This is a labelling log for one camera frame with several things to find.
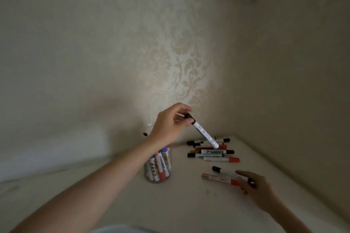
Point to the person's right hand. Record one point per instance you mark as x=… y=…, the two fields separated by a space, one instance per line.
x=262 y=194

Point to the bundle of assorted markers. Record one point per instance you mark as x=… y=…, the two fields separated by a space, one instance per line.
x=158 y=164

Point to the person's left forearm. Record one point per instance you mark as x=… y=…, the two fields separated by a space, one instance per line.
x=82 y=194

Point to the person's left hand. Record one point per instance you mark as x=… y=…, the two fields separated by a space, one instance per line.
x=166 y=129

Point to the black cap white marker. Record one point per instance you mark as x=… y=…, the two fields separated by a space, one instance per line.
x=203 y=133
x=227 y=172

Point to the person's pale shirt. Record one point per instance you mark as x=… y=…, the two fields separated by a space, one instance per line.
x=123 y=230

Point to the red cap white marker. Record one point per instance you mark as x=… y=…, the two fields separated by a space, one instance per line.
x=218 y=178

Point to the white table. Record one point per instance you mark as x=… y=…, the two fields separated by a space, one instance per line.
x=191 y=202

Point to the clear plastic jar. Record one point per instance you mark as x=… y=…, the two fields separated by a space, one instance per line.
x=147 y=170

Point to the row of assorted markers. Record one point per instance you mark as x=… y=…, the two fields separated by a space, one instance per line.
x=216 y=152

